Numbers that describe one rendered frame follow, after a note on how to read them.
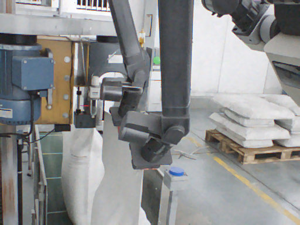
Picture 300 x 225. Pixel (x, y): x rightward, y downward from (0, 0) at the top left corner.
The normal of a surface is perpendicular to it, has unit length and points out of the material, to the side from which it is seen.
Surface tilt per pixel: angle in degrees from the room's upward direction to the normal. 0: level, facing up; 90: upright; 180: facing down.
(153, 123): 34
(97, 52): 90
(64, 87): 90
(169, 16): 121
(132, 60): 98
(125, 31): 98
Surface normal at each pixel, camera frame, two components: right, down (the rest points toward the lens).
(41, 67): 0.70, 0.26
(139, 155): 0.32, -0.47
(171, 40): -0.11, 0.72
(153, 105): 0.34, 0.28
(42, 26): 0.85, 0.22
